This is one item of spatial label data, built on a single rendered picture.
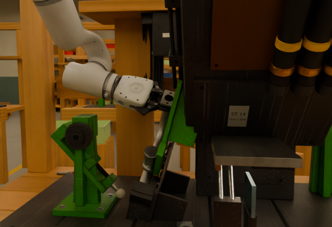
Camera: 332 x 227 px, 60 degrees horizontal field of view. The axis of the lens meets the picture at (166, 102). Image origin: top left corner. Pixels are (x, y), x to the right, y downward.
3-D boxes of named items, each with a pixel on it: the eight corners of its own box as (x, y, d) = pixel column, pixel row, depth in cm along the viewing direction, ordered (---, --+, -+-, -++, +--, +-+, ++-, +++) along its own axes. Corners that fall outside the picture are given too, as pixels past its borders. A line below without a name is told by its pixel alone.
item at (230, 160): (302, 174, 53) (303, 158, 53) (214, 171, 55) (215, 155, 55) (259, 132, 92) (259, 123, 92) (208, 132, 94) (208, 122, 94)
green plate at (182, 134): (188, 167, 74) (210, 88, 71) (157, 157, 74) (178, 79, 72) (189, 155, 85) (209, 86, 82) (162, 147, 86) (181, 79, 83)
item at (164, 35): (201, 55, 97) (202, 10, 95) (151, 56, 99) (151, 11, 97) (201, 57, 109) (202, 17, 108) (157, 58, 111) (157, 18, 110)
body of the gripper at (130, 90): (106, 92, 81) (145, 102, 80) (120, 67, 87) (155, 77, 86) (108, 107, 87) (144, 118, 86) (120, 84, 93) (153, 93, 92)
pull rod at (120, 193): (126, 196, 84) (126, 177, 84) (124, 200, 81) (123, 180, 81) (108, 195, 85) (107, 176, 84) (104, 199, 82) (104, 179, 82)
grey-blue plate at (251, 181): (256, 246, 65) (258, 186, 63) (247, 245, 65) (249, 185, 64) (249, 224, 74) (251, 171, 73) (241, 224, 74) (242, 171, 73)
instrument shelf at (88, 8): (357, 5, 89) (358, -9, 88) (78, 12, 99) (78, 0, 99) (323, 20, 114) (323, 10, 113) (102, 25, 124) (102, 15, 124)
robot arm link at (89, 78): (113, 86, 94) (102, 104, 87) (76, 75, 95) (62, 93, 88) (114, 65, 88) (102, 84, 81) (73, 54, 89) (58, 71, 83)
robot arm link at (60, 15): (59, -20, 81) (96, 69, 100) (25, 3, 69) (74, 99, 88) (87, -24, 78) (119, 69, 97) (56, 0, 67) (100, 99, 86)
